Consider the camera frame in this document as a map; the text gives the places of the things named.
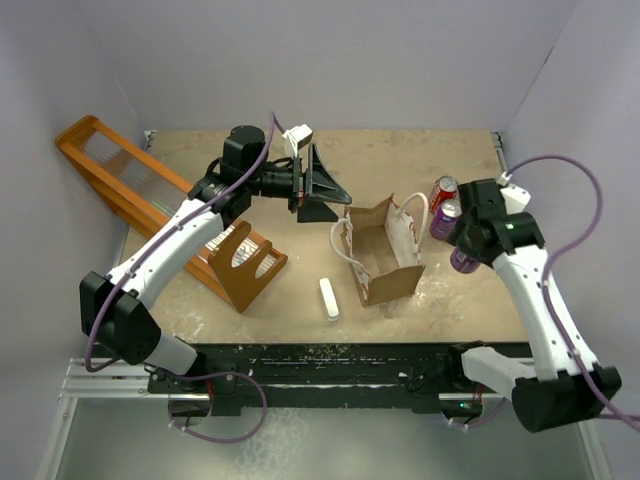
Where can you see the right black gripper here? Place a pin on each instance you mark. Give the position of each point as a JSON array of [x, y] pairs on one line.
[[461, 240]]

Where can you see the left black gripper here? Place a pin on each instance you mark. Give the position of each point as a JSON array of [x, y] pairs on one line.
[[319, 183]]

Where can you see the purple soda can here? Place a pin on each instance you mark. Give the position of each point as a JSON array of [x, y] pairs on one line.
[[462, 262], [445, 219]]

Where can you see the red cola can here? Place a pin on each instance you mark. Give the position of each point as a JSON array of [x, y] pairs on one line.
[[444, 188]]

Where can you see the canvas bag with cat print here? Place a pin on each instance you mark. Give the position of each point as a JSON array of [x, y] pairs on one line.
[[382, 247]]

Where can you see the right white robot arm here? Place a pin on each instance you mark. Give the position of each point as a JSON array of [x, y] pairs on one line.
[[566, 384]]

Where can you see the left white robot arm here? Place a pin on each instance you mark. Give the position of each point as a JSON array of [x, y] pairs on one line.
[[116, 307]]

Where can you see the white oblong plastic case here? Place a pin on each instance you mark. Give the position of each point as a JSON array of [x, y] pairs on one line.
[[329, 299]]

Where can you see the orange wooden rack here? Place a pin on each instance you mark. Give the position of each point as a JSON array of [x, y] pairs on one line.
[[150, 200]]

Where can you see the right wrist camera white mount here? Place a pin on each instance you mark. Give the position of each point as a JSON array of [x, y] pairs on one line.
[[515, 198]]

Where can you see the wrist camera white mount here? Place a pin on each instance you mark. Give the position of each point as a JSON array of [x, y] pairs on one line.
[[515, 198], [295, 139]]

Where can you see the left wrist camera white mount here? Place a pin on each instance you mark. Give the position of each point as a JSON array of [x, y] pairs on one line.
[[295, 139]]

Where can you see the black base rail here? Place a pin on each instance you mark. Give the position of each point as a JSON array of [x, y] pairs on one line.
[[419, 377]]

